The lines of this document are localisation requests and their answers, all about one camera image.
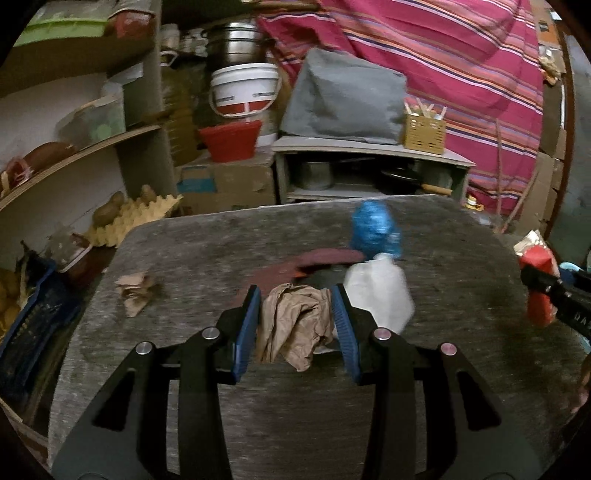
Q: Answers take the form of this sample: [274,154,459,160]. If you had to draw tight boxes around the yellow utensil basket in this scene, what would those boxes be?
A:
[404,113,448,154]

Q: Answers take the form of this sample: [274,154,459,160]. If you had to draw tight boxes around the grey cloth cover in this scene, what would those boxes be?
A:
[279,47,409,146]

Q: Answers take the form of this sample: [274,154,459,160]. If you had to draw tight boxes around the blue crumpled plastic wrapper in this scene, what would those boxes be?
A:
[349,199,403,259]

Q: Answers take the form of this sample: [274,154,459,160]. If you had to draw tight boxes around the blue plastic crate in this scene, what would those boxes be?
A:
[0,256,84,407]

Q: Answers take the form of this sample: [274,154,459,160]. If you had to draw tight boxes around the clear plastic container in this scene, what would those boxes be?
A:
[58,95,126,148]

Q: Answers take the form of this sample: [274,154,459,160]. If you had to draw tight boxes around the large oil bottle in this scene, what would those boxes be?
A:
[159,51,199,162]

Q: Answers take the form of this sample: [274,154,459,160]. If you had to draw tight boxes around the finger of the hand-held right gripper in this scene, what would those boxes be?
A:
[521,265,565,297]

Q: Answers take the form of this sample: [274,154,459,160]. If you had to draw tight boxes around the yellow egg tray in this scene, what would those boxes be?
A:
[85,194,184,247]

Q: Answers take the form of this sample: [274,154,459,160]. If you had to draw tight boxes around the brown sweet potato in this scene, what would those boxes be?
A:
[23,142,77,174]

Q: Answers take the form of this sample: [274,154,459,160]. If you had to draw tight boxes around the large brown paper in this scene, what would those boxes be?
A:
[255,284,335,372]

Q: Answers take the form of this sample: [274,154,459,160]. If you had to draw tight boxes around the small crumpled brown paper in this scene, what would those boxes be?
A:
[115,272,155,318]

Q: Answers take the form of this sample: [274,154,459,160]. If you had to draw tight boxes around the pile of yellow potatoes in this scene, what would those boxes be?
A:
[0,268,33,342]

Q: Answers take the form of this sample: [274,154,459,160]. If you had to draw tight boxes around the pink plastic bag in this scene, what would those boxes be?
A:
[0,157,33,190]

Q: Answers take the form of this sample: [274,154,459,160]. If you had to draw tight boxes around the wooden shelf unit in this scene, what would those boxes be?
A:
[0,0,181,241]

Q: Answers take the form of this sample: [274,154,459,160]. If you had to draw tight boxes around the maroon cloth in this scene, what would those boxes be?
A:
[238,248,365,301]

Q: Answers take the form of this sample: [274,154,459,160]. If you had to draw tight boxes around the red plastic basket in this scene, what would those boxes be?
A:
[198,119,263,163]

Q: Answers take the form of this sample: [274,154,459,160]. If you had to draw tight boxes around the dusty lidded tub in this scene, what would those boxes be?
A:
[48,226,95,287]

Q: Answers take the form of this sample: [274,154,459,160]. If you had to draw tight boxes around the red striped blanket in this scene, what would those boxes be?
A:
[256,0,546,217]

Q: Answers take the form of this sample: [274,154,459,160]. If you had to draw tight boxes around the red snack wrapper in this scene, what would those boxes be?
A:
[515,231,561,328]

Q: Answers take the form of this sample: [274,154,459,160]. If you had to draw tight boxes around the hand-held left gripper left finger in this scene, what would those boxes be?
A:
[51,284,264,480]

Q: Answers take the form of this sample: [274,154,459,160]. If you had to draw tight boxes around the black pan with wooden handle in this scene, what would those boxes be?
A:
[381,168,453,197]

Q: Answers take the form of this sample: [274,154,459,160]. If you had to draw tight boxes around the green plastic tray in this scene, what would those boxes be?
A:
[14,18,109,47]

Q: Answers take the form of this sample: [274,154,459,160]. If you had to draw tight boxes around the grey low cabinet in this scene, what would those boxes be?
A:
[271,136,476,204]

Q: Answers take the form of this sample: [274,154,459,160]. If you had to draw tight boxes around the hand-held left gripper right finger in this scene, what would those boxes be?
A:
[330,283,541,480]

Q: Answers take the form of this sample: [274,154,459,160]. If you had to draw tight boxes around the large metal pot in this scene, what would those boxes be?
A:
[205,21,269,70]

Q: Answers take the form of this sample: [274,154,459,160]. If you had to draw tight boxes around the white plastic bucket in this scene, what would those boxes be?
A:
[209,64,282,146]

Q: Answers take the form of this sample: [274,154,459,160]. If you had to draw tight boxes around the flattened cardboard sheets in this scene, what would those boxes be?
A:
[522,83,568,236]

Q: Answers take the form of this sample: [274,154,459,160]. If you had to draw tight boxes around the cardboard box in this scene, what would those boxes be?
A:
[178,148,278,215]

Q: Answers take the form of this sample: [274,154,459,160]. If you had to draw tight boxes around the person's right hand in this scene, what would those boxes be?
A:
[570,364,591,414]

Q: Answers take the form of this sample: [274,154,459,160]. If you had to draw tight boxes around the white plastic bag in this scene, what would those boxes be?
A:
[344,253,415,334]

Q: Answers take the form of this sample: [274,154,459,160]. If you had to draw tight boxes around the small metal pot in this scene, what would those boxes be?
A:
[295,161,334,190]

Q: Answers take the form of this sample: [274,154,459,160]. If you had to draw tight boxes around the large potato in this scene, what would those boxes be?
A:
[92,191,126,224]

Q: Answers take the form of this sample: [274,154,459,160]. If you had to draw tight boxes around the grey felt mat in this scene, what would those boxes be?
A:
[48,194,591,480]

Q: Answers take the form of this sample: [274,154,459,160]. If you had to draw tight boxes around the wooden utensils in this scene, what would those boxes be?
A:
[405,97,448,121]

